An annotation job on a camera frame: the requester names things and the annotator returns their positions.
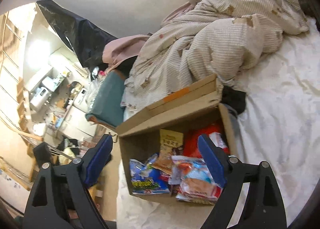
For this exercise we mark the red snack bag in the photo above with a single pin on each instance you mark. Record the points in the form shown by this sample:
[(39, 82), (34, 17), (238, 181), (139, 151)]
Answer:
[(214, 131)]

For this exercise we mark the colorful noodle snack bag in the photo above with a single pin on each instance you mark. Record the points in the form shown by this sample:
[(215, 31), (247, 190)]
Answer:
[(192, 181)]

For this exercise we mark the brown cardboard box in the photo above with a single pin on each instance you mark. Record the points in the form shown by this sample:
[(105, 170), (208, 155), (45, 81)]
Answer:
[(190, 108)]

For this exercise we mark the black cloth behind box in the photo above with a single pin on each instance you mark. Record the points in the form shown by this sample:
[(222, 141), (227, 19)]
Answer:
[(234, 99)]

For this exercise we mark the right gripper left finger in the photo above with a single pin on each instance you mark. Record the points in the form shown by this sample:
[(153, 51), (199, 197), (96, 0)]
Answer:
[(46, 206)]

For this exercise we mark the white floral bed sheet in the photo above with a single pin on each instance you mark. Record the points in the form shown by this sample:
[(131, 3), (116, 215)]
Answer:
[(280, 125)]

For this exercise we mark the pink folded blanket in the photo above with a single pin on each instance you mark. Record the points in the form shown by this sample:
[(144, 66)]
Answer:
[(119, 50)]

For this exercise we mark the black plastic bag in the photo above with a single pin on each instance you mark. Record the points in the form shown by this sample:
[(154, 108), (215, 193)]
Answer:
[(80, 35)]

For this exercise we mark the teal headboard cushion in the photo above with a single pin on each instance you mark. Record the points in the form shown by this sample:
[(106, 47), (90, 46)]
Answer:
[(104, 98)]

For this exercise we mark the blue popcorn snack bag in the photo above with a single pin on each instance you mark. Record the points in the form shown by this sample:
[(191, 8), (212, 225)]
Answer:
[(145, 179)]

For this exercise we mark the checkered bear pattern duvet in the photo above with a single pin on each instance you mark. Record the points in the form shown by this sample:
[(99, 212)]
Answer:
[(218, 37)]

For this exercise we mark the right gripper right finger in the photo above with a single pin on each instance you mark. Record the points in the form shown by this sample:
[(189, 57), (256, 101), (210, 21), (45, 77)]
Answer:
[(263, 208)]

